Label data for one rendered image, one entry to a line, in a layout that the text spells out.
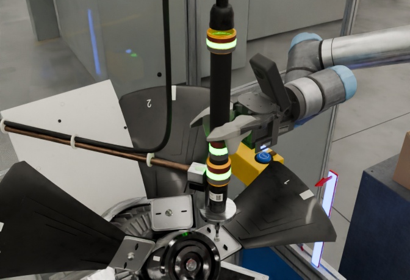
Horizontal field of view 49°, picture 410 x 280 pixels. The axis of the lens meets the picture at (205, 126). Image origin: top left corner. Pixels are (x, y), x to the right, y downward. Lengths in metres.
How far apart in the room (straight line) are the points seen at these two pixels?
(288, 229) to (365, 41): 0.42
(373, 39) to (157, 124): 0.47
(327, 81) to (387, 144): 2.60
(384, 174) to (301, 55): 0.58
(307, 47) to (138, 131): 0.42
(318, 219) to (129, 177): 0.45
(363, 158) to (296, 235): 2.32
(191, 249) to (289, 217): 0.25
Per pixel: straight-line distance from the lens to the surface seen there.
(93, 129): 1.09
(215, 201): 0.83
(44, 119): 1.07
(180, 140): 0.89
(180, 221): 0.88
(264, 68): 0.74
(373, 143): 3.44
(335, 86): 0.89
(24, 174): 0.77
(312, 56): 1.02
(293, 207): 1.01
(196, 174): 0.81
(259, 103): 0.79
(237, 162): 1.35
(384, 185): 1.43
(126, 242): 0.84
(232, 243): 0.93
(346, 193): 2.94
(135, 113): 0.94
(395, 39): 0.98
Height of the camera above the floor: 1.87
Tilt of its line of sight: 33 degrees down
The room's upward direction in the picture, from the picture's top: straight up
